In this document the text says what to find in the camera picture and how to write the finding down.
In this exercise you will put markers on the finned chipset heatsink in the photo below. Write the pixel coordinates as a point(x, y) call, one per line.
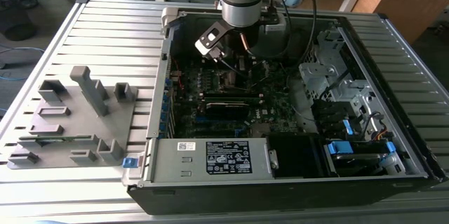
point(262, 129)

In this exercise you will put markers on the CPU socket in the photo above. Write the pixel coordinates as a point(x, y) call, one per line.
point(235, 91)

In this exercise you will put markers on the grey case latch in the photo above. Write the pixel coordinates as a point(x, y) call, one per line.
point(170, 17)

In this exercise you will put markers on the silver metal drive cage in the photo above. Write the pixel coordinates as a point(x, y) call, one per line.
point(316, 71)

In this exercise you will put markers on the grey parts rack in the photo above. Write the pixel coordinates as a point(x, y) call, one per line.
point(81, 129)

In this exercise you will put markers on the black disk bay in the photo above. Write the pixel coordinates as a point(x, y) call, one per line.
point(330, 113)

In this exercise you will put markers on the green RAM stick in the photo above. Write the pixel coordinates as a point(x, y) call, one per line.
point(75, 137)

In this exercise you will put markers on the green motherboard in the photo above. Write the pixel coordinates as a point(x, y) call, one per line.
point(278, 103)

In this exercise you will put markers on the wooden cabinet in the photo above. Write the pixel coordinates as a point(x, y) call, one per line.
point(414, 3)

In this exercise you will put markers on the black round bin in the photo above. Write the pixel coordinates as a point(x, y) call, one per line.
point(21, 32)

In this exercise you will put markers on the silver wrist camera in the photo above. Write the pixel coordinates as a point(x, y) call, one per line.
point(274, 29)
point(211, 42)

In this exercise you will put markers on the silver CPU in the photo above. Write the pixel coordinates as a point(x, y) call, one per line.
point(230, 80)

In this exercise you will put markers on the silver power supply unit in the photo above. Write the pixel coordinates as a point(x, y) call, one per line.
point(169, 161)

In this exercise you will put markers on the black PC case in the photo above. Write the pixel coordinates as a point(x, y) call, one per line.
point(246, 200)

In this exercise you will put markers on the black graphics card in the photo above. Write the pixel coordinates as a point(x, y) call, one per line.
point(229, 112)

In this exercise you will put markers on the black plastic fan shroud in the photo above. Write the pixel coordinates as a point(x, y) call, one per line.
point(295, 155)

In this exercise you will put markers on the hard disk in blue carrier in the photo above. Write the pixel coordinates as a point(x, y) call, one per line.
point(339, 147)

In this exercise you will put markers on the blue case latch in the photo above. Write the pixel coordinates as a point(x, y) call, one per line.
point(130, 163)

